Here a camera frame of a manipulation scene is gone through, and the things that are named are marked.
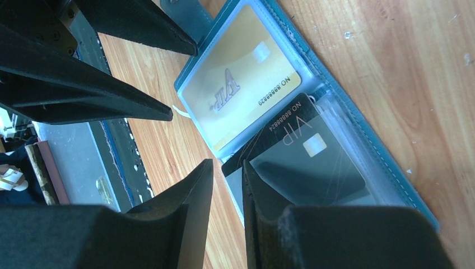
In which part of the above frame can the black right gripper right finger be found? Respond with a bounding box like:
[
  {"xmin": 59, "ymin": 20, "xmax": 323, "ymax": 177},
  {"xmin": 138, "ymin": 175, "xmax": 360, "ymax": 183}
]
[{"xmin": 242, "ymin": 161, "xmax": 453, "ymax": 268}]

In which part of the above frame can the black VIP card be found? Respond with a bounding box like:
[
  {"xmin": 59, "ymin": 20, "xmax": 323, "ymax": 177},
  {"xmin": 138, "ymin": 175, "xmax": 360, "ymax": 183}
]
[{"xmin": 222, "ymin": 93, "xmax": 369, "ymax": 206}]

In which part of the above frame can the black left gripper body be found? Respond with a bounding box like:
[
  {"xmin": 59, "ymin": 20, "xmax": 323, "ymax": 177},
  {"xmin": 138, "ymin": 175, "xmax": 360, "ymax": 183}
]
[{"xmin": 1, "ymin": 0, "xmax": 79, "ymax": 55}]

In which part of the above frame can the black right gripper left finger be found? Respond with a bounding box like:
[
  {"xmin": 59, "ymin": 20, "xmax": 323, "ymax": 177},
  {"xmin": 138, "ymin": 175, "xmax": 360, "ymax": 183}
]
[{"xmin": 1, "ymin": 159, "xmax": 213, "ymax": 268}]

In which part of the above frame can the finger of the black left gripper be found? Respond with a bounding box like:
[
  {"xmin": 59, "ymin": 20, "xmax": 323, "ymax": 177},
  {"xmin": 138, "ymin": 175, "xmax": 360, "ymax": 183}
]
[
  {"xmin": 75, "ymin": 0, "xmax": 198, "ymax": 56},
  {"xmin": 1, "ymin": 25, "xmax": 173, "ymax": 124}
]

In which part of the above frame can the blue leather card holder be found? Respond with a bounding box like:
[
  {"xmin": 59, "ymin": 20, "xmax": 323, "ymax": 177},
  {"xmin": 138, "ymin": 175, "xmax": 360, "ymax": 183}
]
[{"xmin": 160, "ymin": 1, "xmax": 440, "ymax": 231}]

